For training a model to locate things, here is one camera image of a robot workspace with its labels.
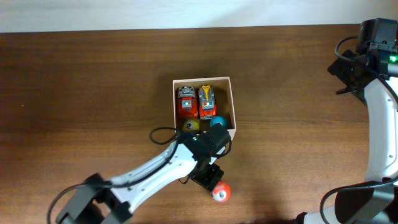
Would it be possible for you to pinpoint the orange toy ball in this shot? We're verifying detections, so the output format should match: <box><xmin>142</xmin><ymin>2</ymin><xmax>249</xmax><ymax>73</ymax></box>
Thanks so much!
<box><xmin>211</xmin><ymin>181</ymin><xmax>231</xmax><ymax>202</ymax></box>

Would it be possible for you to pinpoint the yellow toy ball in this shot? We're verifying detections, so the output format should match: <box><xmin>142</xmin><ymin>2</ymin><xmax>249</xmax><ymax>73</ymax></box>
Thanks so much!
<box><xmin>182</xmin><ymin>118</ymin><xmax>200</xmax><ymax>131</ymax></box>

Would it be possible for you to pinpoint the blue toy ball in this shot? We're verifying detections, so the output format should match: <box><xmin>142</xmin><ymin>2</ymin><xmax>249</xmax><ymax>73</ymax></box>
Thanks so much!
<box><xmin>210</xmin><ymin>116</ymin><xmax>228</xmax><ymax>129</ymax></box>

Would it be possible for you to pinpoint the red toy truck grey top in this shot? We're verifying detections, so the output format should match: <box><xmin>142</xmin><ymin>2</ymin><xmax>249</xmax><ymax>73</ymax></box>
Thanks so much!
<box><xmin>177</xmin><ymin>86</ymin><xmax>198</xmax><ymax>118</ymax></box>

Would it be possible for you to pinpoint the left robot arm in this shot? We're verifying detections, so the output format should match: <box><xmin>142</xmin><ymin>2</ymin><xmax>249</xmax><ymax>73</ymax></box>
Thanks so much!
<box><xmin>55</xmin><ymin>127</ymin><xmax>231</xmax><ymax>224</ymax></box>

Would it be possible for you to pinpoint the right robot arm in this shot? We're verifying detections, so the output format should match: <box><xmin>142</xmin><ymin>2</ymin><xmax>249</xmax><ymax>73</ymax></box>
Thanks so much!
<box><xmin>294</xmin><ymin>50</ymin><xmax>397</xmax><ymax>223</ymax></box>

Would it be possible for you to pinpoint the white cardboard box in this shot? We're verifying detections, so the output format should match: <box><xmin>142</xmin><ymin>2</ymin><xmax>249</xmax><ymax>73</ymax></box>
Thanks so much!
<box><xmin>172</xmin><ymin>77</ymin><xmax>237</xmax><ymax>139</ymax></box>

